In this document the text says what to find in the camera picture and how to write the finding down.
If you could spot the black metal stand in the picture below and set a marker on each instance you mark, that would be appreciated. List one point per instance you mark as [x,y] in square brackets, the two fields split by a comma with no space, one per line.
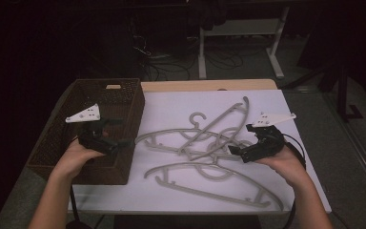
[341,92]

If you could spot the brown woven basket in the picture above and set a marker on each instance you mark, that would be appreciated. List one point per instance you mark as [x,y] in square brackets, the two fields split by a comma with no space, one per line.
[120,171]

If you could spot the person's right hand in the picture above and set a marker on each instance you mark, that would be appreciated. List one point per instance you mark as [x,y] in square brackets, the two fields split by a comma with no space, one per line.
[286,165]

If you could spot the white metal desk frame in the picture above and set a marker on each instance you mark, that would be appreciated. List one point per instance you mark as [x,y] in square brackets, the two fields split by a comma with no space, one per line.
[202,54]

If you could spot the person's left hand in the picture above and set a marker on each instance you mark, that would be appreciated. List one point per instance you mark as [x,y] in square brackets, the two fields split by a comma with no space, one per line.
[73,159]

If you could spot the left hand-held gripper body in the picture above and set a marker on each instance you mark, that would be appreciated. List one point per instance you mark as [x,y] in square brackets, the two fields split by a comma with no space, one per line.
[89,137]

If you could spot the grey plastic clothes hanger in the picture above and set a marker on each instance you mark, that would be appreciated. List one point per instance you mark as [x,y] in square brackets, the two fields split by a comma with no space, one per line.
[203,192]
[158,132]
[222,115]

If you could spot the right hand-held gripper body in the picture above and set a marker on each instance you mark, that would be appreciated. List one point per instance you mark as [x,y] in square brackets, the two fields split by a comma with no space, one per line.
[267,143]

